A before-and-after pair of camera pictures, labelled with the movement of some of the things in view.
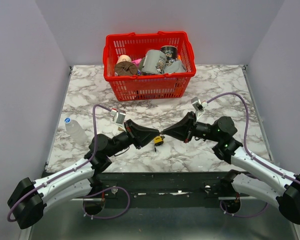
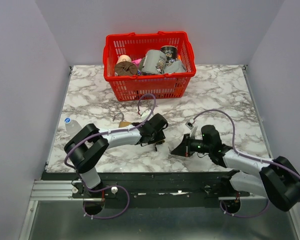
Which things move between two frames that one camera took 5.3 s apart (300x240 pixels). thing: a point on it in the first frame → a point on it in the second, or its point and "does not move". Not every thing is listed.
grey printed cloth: x=155 y=62 does not move
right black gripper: x=183 y=129 → x=184 y=148
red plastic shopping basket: x=150 y=86 does not move
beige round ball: x=124 y=58 does not move
